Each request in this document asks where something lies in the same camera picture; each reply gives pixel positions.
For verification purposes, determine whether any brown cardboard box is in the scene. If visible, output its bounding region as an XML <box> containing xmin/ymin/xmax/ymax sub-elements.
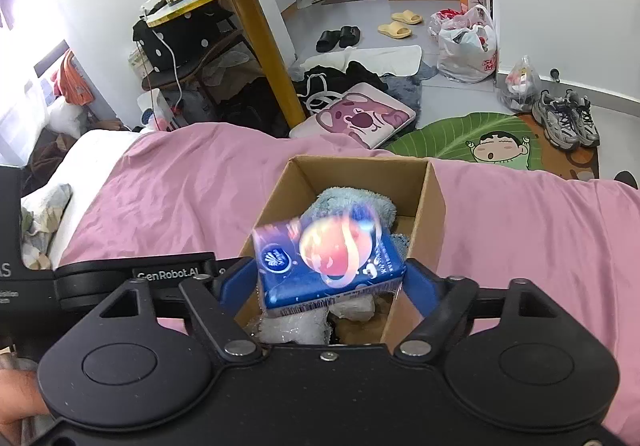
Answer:
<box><xmin>235</xmin><ymin>155</ymin><xmax>447</xmax><ymax>347</ymax></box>

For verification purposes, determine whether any dark wooden chair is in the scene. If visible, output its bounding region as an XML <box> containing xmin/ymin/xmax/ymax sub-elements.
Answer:
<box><xmin>140</xmin><ymin>34</ymin><xmax>261</xmax><ymax>100</ymax></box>

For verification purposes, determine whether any blue tissue pack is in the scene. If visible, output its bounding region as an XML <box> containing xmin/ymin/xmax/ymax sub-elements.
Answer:
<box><xmin>251</xmin><ymin>206</ymin><xmax>407</xmax><ymax>311</ymax></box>

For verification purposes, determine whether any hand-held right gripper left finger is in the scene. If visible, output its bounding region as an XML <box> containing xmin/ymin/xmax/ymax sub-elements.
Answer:
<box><xmin>90</xmin><ymin>256</ymin><xmax>264</xmax><ymax>359</ymax></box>

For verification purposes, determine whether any clear plastic bag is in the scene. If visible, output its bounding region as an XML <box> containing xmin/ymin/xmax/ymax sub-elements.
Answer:
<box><xmin>250</xmin><ymin>309</ymin><xmax>331</xmax><ymax>346</ymax></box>

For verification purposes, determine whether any grey fluffy rug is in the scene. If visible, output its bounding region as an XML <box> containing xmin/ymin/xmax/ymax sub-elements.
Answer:
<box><xmin>385</xmin><ymin>60</ymin><xmax>438</xmax><ymax>129</ymax></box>

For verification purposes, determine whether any pink bed sheet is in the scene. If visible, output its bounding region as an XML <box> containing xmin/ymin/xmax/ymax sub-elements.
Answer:
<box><xmin>57</xmin><ymin>121</ymin><xmax>640</xmax><ymax>446</ymax></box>

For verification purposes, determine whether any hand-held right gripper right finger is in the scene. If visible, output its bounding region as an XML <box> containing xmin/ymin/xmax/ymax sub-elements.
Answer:
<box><xmin>394</xmin><ymin>259</ymin><xmax>569</xmax><ymax>359</ymax></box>

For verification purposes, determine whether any small clear trash bag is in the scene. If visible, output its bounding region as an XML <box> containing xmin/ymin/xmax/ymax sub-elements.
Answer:
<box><xmin>497</xmin><ymin>55</ymin><xmax>543</xmax><ymax>113</ymax></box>

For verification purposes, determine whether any grey sneaker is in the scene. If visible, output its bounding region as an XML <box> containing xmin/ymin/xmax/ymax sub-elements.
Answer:
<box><xmin>531</xmin><ymin>91</ymin><xmax>581</xmax><ymax>152</ymax></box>
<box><xmin>565</xmin><ymin>90</ymin><xmax>601</xmax><ymax>147</ymax></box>

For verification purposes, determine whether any light blue fluffy towel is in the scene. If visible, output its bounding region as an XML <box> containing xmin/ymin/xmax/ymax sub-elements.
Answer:
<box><xmin>300</xmin><ymin>187</ymin><xmax>398</xmax><ymax>237</ymax></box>

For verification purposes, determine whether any green leaf cartoon rug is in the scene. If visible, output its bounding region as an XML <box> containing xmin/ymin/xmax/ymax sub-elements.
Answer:
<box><xmin>385</xmin><ymin>111</ymin><xmax>601</xmax><ymax>182</ymax></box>

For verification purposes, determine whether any person's left forearm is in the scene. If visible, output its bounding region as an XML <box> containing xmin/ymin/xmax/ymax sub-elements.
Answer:
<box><xmin>0</xmin><ymin>368</ymin><xmax>52</xmax><ymax>421</ymax></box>

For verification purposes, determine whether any white stuffed bag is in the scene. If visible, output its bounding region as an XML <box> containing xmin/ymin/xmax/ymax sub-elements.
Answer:
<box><xmin>47</xmin><ymin>96</ymin><xmax>88</xmax><ymax>134</ymax></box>

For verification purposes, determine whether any black clothes pile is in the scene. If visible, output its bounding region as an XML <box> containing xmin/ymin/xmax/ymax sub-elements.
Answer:
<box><xmin>295</xmin><ymin>60</ymin><xmax>391</xmax><ymax>114</ymax></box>

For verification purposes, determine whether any small white appliance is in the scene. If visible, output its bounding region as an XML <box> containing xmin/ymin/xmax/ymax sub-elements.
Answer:
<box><xmin>136</xmin><ymin>87</ymin><xmax>187</xmax><ymax>132</ymax></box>

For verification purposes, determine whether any pink bear cushion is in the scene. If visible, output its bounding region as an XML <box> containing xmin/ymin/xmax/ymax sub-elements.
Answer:
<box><xmin>289</xmin><ymin>81</ymin><xmax>417</xmax><ymax>150</ymax></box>

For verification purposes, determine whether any white floor towel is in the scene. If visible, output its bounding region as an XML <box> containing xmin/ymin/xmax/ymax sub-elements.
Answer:
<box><xmin>302</xmin><ymin>45</ymin><xmax>422</xmax><ymax>77</ymax></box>

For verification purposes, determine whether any white and red shopping bag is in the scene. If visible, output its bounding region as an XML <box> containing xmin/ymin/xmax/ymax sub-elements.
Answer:
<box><xmin>429</xmin><ymin>4</ymin><xmax>499</xmax><ymax>84</ymax></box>

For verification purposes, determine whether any black polka dot bag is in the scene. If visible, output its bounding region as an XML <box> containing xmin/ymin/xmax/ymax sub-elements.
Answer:
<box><xmin>132</xmin><ymin>1</ymin><xmax>236</xmax><ymax>74</ymax></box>

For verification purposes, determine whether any brown blanket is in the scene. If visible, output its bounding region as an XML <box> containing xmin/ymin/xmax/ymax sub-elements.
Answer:
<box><xmin>27</xmin><ymin>139</ymin><xmax>78</xmax><ymax>182</ymax></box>

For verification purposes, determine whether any floral pillow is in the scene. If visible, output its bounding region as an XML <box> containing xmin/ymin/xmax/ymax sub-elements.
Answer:
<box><xmin>20</xmin><ymin>183</ymin><xmax>73</xmax><ymax>271</ymax></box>

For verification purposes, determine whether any white bed sheet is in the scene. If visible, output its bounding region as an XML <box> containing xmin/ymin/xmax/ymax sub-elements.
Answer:
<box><xmin>47</xmin><ymin>129</ymin><xmax>151</xmax><ymax>269</ymax></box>

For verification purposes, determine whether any white cable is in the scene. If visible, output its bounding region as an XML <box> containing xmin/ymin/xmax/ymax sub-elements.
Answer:
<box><xmin>140</xmin><ymin>6</ymin><xmax>183</xmax><ymax>117</ymax></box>

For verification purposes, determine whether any round yellow-rimmed table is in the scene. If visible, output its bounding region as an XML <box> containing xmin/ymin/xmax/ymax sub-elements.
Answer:
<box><xmin>142</xmin><ymin>0</ymin><xmax>331</xmax><ymax>124</ymax></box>

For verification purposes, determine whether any orange cloth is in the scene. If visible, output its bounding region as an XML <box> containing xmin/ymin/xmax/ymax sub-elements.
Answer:
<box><xmin>52</xmin><ymin>51</ymin><xmax>96</xmax><ymax>107</ymax></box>

